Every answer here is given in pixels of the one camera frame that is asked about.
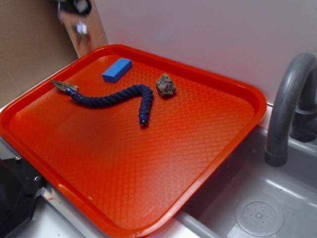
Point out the silver keys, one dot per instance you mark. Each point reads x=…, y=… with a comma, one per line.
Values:
x=83, y=37

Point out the blue rectangular block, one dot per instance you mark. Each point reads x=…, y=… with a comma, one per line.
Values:
x=117, y=70

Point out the gray plastic sink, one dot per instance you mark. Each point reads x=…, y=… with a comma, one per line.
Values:
x=210, y=213

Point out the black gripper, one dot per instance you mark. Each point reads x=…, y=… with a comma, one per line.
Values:
x=79, y=7

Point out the gray curved faucet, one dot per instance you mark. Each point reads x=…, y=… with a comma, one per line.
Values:
x=294, y=113

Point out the light wooden board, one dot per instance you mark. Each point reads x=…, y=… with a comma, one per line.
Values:
x=95, y=29

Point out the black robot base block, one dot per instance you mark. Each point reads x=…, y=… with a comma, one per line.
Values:
x=20, y=187

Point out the orange plastic tray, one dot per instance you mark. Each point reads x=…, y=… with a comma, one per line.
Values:
x=127, y=179

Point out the gray brown rock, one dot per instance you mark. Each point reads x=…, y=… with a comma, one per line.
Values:
x=165, y=86

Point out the round sink drain cover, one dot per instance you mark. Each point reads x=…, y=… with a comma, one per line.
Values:
x=259, y=216

